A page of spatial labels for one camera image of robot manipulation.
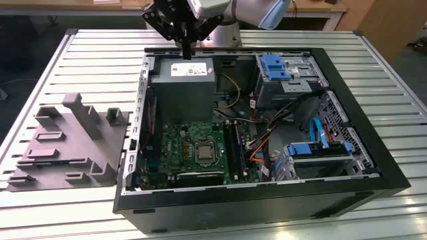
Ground silver CPU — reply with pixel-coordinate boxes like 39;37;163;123
196;145;216;161

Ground black cable bundle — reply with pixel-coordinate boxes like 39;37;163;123
246;91;330;150

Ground black office chair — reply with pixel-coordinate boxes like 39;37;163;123
0;14;39;73

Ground blue flat data wire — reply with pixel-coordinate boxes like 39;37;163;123
308;117;331;148

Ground grey power supply unit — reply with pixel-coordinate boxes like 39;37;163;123
148;57;217;123

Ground green motherboard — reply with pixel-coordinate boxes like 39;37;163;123
139;121;264;188

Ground black graphics card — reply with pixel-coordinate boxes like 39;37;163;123
175;170;225;188

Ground blue plastic drive latch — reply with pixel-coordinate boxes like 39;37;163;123
262;54;294;81

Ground orange wires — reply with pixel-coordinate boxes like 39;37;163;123
250;134;271;163

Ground silver disk bay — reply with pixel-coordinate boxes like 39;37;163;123
271;143;382;181

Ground hard disk in blue carrier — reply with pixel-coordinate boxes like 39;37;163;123
286;141;352;158

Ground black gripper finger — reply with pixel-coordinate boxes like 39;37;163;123
187;14;225;60
140;6;188;60

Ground wooden desk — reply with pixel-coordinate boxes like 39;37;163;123
0;0;350;31

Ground wooden cabinet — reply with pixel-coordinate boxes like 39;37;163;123
343;0;427;65

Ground silver drive cage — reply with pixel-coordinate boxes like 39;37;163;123
255;53;331;108

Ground black open PC case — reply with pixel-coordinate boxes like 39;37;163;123
112;46;412;235

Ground black RAM slot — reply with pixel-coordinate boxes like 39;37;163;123
223;120;235;180

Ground yellow wire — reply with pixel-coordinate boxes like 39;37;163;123
213;72;242;110

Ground CPU socket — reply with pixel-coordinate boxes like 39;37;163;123
192;139;220;168

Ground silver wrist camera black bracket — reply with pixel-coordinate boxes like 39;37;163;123
187;0;232;20

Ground grey parts rack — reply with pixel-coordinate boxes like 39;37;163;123
5;92;133;194

